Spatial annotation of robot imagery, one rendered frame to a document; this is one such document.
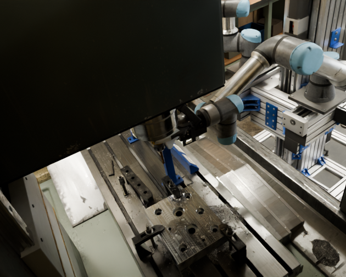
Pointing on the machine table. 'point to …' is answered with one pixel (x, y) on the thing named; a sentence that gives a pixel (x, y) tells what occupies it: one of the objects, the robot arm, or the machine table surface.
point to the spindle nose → (157, 127)
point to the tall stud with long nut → (122, 184)
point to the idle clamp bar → (130, 178)
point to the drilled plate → (191, 215)
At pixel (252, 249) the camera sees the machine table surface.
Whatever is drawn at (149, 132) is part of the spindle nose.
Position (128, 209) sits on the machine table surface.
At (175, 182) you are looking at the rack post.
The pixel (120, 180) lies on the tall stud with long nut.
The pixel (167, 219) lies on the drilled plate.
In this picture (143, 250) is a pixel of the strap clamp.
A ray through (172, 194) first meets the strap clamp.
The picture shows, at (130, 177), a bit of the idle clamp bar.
